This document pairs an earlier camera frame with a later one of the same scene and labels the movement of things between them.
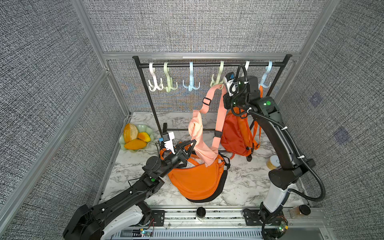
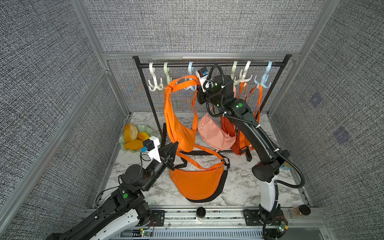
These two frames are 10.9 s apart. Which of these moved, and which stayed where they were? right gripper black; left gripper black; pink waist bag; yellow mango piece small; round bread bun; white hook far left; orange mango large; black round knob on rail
Moved: left gripper black; pink waist bag; right gripper black
Stayed: round bread bun; orange mango large; yellow mango piece small; black round knob on rail; white hook far left
